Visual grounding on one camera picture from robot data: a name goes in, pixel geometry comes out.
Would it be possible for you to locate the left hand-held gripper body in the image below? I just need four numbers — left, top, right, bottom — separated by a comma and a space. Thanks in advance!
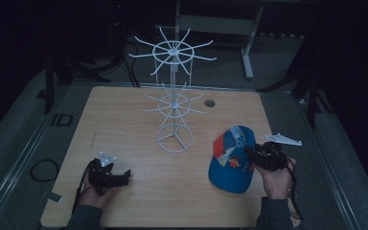
87, 150, 127, 196

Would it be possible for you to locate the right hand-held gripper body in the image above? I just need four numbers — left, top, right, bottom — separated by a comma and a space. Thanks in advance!
252, 132, 303, 173

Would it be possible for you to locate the blue and red cap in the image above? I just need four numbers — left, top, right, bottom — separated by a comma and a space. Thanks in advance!
207, 125, 257, 195

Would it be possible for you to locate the person's left hand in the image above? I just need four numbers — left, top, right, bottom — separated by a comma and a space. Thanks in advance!
78, 177, 123, 211

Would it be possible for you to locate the person's right hand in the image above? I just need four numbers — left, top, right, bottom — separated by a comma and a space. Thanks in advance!
254, 157, 297, 201

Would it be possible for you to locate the black tripod stand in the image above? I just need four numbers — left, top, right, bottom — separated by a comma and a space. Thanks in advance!
36, 18, 142, 115
256, 28, 336, 129

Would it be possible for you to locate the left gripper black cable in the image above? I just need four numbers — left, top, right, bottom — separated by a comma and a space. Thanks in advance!
71, 166, 93, 216

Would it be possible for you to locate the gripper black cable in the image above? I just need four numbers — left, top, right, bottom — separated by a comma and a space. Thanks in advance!
71, 166, 93, 216
284, 157, 305, 221

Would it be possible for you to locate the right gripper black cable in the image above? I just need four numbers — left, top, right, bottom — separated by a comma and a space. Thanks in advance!
284, 157, 305, 221

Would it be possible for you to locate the black cable loop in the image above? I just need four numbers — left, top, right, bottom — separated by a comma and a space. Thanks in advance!
29, 158, 60, 183

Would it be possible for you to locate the black rectangular floor bracket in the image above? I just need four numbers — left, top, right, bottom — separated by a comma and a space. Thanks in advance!
50, 113, 75, 127

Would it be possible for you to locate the white wire hook rack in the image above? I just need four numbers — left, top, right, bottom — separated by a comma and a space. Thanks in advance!
127, 26, 218, 154

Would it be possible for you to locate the white metal desk frame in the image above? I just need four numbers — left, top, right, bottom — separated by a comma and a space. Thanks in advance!
173, 0, 265, 81

